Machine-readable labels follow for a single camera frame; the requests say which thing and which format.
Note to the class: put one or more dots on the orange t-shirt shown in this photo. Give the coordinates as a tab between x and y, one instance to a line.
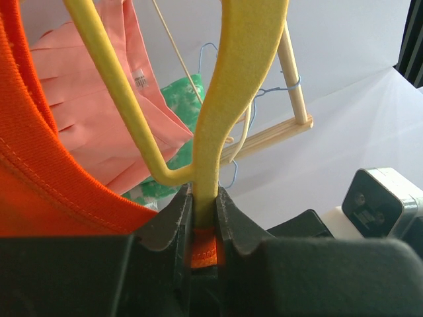
44	192

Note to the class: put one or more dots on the green white hanging cloth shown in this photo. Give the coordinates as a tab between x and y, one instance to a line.
181	98

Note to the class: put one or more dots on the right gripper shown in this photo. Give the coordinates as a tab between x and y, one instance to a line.
306	225

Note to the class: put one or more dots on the salmon pink pleated garment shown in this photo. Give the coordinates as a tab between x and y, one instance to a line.
89	124

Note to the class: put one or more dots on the wooden rack with tray base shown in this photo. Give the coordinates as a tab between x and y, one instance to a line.
277	113

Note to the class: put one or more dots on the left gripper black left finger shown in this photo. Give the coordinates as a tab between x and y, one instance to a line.
144	273

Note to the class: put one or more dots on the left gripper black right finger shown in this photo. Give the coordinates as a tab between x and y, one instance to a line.
262	275

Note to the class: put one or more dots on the yellow plastic hanger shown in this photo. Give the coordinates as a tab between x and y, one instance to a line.
250	35

